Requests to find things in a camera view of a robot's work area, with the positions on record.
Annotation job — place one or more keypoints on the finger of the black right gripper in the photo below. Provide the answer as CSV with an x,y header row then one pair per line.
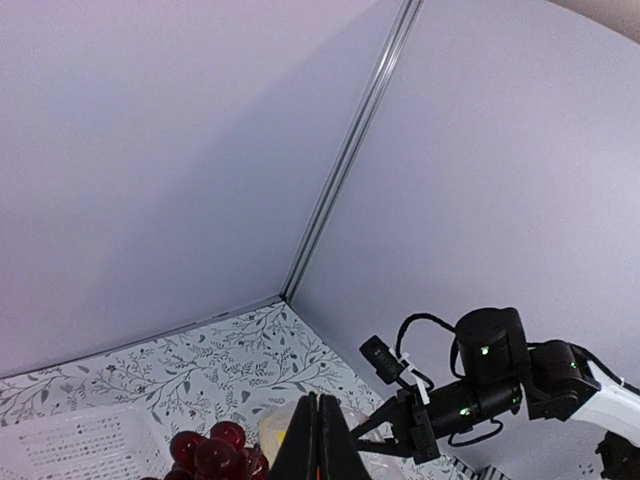
x,y
387,430

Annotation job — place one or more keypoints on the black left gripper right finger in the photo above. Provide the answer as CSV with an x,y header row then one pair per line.
x,y
337,454

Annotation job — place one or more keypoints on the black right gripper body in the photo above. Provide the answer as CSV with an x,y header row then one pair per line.
x,y
461,412

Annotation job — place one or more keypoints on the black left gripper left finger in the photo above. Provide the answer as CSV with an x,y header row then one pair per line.
x,y
297,458

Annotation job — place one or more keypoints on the dark red grape bunch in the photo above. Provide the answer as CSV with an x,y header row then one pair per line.
x,y
221,455

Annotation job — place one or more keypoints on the white perforated plastic basket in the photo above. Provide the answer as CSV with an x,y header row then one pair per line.
x,y
107,442

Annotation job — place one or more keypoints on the yellow toy mango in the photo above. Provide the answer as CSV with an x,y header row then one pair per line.
x,y
272,430

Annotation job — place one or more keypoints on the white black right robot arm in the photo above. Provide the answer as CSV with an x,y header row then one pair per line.
x,y
562,381

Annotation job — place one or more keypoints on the floral patterned table mat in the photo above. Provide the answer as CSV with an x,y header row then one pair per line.
x,y
238,369

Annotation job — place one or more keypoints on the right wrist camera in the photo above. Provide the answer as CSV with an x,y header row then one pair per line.
x,y
488,358

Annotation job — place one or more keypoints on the right aluminium corner post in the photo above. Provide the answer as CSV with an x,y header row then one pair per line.
x,y
353,140

